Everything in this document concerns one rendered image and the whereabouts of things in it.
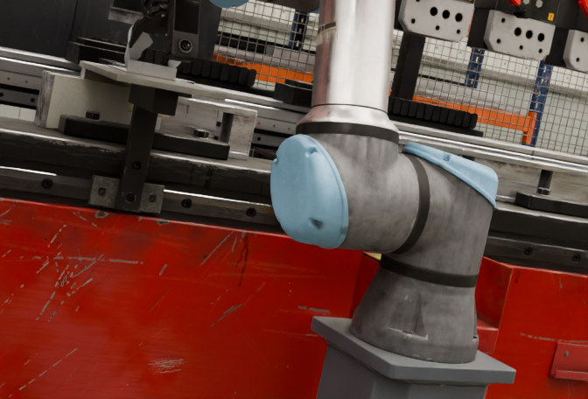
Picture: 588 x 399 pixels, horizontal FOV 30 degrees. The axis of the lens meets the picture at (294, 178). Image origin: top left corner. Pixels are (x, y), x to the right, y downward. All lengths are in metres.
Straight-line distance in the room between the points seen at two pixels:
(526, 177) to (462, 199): 1.11
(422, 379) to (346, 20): 0.40
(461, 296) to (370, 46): 0.30
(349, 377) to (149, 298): 0.70
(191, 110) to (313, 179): 0.87
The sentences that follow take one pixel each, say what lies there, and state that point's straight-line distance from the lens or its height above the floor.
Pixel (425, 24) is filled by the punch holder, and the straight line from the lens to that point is 2.16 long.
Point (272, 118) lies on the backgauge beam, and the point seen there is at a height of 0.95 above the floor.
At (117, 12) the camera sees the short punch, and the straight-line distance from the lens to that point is 1.98.
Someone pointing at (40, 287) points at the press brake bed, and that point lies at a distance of 1.87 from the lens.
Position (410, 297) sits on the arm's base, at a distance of 1.25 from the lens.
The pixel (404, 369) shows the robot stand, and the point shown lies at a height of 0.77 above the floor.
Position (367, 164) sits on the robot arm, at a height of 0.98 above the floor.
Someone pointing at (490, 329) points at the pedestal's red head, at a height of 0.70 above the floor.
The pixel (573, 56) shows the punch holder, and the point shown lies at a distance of 2.36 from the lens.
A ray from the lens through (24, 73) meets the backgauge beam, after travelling 2.18.
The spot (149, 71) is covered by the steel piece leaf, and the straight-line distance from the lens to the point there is 1.84.
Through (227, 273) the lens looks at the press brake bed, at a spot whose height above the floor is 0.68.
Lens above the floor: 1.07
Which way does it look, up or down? 6 degrees down
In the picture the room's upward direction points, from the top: 12 degrees clockwise
